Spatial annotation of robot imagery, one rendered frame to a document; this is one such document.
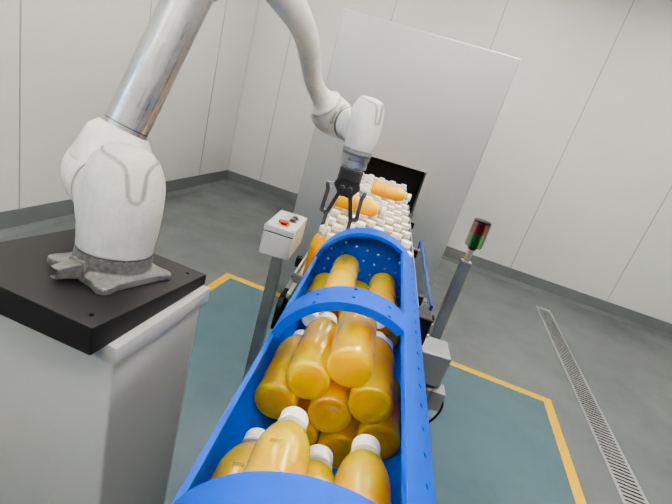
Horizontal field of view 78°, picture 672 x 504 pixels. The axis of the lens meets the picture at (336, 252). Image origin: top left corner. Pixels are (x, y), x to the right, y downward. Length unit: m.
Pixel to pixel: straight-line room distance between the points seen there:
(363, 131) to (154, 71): 0.56
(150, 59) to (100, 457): 0.88
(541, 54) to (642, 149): 1.48
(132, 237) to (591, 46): 5.09
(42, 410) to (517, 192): 4.97
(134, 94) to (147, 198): 0.29
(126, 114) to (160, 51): 0.16
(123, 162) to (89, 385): 0.45
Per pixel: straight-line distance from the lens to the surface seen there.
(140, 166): 0.93
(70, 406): 1.08
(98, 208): 0.93
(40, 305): 0.90
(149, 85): 1.12
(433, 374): 1.46
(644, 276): 5.96
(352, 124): 1.27
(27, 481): 1.33
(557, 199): 5.48
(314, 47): 1.17
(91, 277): 0.97
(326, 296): 0.71
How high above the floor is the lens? 1.53
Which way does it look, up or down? 20 degrees down
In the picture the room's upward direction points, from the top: 17 degrees clockwise
